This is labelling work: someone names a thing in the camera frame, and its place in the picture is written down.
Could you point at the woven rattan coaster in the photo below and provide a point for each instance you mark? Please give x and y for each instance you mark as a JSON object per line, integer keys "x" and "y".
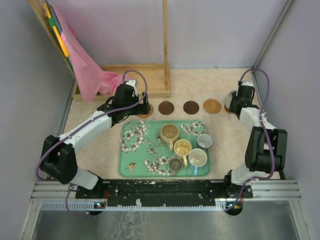
{"x": 144, "y": 116}

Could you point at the light blue mug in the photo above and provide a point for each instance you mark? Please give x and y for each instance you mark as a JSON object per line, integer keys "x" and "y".
{"x": 197, "y": 158}

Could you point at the pink cloth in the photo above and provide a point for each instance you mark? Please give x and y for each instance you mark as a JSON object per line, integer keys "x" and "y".
{"x": 91, "y": 79}

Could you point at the yellow green hanger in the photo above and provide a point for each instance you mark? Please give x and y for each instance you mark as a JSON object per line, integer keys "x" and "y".
{"x": 55, "y": 25}

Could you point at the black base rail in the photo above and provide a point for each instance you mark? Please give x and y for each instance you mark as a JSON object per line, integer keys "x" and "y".
{"x": 170, "y": 193}

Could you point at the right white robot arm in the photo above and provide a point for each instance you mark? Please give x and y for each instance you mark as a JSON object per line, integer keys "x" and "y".
{"x": 267, "y": 145}

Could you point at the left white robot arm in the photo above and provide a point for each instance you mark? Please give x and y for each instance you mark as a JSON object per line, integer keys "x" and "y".
{"x": 59, "y": 154}

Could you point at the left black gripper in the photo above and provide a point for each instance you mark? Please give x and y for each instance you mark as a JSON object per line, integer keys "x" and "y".
{"x": 143, "y": 108}

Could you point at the dark reddish wooden coaster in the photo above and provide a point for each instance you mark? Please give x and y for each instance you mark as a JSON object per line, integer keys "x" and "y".
{"x": 166, "y": 108}

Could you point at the wooden rack stand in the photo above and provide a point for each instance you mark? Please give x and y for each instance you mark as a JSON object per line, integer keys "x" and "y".
{"x": 156, "y": 74}

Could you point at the green floral tray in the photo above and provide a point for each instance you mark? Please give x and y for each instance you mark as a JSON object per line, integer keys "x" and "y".
{"x": 142, "y": 154}

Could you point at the small grey cup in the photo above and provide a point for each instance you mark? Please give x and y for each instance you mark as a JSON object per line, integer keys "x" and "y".
{"x": 175, "y": 165}

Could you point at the white grey mug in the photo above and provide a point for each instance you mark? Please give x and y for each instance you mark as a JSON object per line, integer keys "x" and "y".
{"x": 228, "y": 98}

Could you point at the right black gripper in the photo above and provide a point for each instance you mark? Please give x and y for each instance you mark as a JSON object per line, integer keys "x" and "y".
{"x": 234, "y": 98}

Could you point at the small blue-grey cup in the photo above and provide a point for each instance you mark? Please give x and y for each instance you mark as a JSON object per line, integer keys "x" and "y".
{"x": 204, "y": 141}

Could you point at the dark brown wooden coaster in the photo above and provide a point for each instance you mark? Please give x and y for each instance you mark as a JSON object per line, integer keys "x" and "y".
{"x": 191, "y": 107}

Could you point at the light brown wooden coaster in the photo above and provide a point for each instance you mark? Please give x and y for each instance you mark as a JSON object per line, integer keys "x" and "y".
{"x": 226, "y": 109}

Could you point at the yellow mug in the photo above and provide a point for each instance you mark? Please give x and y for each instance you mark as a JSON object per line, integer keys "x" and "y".
{"x": 182, "y": 149}

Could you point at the beige mug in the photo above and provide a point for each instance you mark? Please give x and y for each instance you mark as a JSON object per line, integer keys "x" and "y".
{"x": 169, "y": 134}

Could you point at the light woven coaster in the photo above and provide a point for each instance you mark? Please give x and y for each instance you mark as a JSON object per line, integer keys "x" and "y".
{"x": 212, "y": 106}

